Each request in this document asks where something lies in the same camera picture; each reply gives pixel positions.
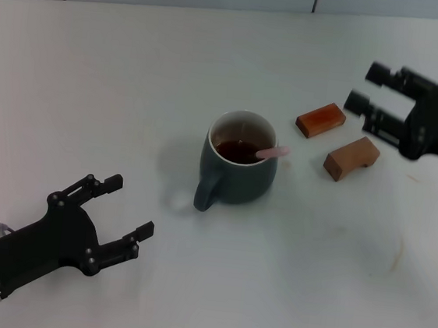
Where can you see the light brown wooden block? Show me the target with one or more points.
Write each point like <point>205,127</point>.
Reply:
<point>350,158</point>

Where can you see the reddish brown wooden block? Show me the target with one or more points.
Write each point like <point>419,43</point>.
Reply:
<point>319,119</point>

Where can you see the white side backdrop panel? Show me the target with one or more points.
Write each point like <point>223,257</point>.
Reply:
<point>396,4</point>

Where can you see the dark brown tea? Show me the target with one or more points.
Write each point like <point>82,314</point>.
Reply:
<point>236,152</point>

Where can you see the grey ceramic mug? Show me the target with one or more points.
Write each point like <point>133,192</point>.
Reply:
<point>236,181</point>

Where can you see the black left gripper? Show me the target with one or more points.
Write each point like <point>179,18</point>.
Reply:
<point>58,241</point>

